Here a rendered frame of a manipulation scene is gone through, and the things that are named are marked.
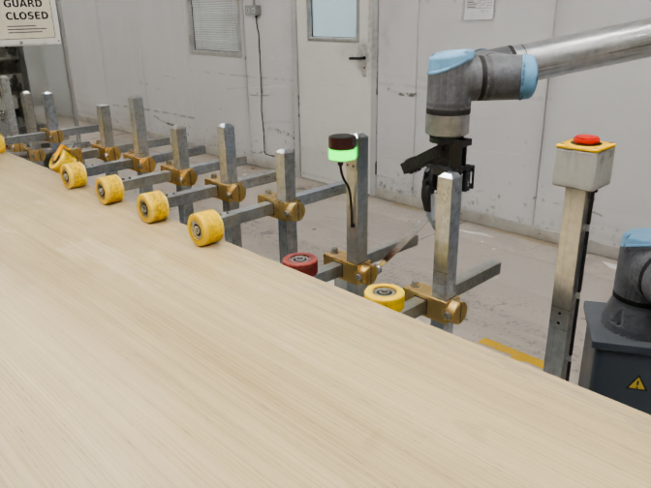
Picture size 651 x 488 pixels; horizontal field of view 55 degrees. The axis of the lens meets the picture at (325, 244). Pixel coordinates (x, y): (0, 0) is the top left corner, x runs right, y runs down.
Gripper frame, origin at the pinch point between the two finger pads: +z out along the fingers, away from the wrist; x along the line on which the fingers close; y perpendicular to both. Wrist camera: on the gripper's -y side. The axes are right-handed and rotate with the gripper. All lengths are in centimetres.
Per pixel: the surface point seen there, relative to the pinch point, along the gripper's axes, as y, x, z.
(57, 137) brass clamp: -186, -9, 4
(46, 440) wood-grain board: 3, -88, 8
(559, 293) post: 34.7, -9.9, 2.5
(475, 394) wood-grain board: 37, -39, 8
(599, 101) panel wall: -74, 255, 7
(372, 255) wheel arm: -18.4, 0.2, 12.6
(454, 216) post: 10.9, -8.3, -6.1
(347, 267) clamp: -16.6, -10.6, 12.3
